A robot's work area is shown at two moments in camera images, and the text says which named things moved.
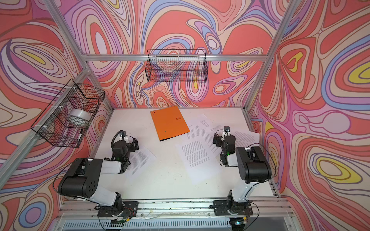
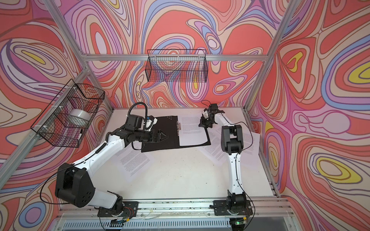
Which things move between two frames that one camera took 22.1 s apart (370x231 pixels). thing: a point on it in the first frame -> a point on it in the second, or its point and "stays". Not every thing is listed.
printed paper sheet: x=139 y=160 stays
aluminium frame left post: x=53 y=6 stays
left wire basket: x=65 y=121 stays
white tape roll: x=81 y=113 stays
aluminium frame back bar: x=173 y=57 stays
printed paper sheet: x=198 y=157 -> x=191 y=133
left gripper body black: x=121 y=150 -> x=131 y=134
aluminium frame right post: x=288 y=11 stays
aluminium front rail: x=73 y=208 stays
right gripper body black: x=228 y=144 -> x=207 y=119
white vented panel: x=148 y=225 stays
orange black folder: x=169 y=122 -> x=168 y=125
